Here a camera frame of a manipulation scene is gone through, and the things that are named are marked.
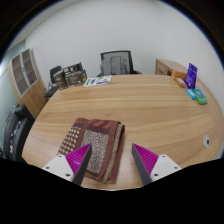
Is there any small tan box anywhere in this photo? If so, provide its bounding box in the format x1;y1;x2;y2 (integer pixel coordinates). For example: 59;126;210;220
174;77;188;89

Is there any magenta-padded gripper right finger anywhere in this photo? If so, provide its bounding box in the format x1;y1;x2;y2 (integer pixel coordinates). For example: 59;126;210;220
130;143;183;186

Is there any small green box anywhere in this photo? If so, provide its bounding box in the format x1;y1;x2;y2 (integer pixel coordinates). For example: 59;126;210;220
191;88;208;105

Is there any wooden cabinet with glass doors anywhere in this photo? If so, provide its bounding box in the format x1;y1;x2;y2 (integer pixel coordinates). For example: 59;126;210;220
7;48;48;119

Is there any purple standing sign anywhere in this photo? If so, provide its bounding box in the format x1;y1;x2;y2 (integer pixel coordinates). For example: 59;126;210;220
184;62;199;90

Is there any low wooden side cabinet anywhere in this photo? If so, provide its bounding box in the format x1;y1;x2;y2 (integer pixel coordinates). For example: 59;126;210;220
154;58;190;80

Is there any small blue box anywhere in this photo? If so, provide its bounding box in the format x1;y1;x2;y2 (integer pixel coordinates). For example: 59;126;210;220
185;88;198;100

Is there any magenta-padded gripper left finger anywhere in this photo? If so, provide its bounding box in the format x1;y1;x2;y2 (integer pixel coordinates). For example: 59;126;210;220
41;143;93;186

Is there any brown patterned towel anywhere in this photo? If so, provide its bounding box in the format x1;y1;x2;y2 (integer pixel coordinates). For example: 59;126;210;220
57;116;126;185

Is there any small orange box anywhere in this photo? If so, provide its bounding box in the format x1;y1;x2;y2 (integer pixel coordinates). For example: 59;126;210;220
171;70;188;81

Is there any round white cable grommet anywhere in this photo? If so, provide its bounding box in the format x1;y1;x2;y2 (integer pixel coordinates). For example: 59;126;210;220
203;134;212;149

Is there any white printed leaflet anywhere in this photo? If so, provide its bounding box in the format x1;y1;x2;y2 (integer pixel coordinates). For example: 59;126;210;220
83;75;113;88

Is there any black sofa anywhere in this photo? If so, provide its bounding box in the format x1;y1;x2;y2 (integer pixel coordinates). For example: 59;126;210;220
2;103;36;163

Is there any large brown cardboard box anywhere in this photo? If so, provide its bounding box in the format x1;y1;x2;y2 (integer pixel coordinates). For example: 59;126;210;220
63;62;89;88

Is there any black mesh office chair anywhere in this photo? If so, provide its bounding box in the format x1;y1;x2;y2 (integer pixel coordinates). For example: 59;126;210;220
96;50;143;78

